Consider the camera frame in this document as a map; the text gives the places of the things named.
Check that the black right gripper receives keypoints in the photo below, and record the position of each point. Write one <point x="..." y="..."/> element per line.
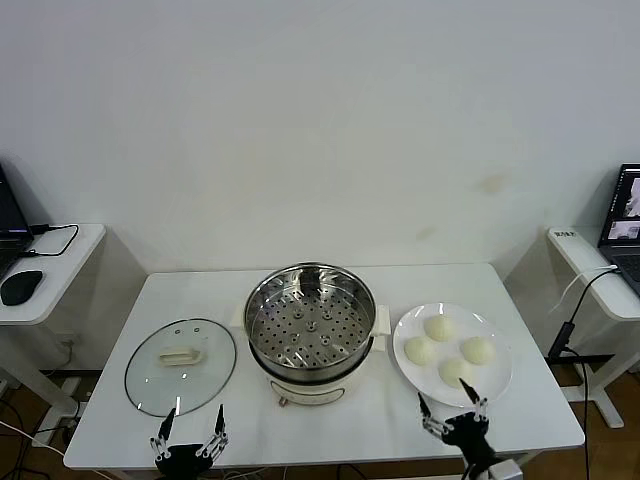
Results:
<point x="467" y="432"/>

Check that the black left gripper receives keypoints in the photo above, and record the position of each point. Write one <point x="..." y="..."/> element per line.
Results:
<point x="182" y="460"/>

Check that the white steamed baozi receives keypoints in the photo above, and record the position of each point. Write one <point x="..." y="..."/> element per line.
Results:
<point x="419" y="351"/>
<point x="454" y="371"/>
<point x="440" y="328"/>
<point x="477" y="350"/>

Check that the stainless steel steamer basket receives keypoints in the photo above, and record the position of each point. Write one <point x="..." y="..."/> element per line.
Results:
<point x="310" y="320"/>

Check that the white round plate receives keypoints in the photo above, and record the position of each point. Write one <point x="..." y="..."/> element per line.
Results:
<point x="495" y="380"/>

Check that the round glass pot lid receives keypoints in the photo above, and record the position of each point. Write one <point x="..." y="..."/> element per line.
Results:
<point x="150" y="380"/>

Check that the cream electric cooking pot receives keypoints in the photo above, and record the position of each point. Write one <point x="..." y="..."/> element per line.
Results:
<point x="310" y="390"/>

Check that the white side table with mouse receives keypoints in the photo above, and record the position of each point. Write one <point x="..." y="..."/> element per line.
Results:
<point x="70" y="270"/>

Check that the white side table with label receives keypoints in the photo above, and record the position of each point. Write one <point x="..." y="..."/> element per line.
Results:
<point x="590" y="260"/>

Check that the small white printed label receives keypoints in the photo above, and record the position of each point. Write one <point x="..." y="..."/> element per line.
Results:
<point x="565" y="233"/>

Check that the black computer mouse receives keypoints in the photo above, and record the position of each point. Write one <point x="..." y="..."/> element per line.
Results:
<point x="21" y="287"/>

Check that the black laptop beside mouse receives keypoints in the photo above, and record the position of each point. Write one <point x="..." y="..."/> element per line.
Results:
<point x="10" y="220"/>

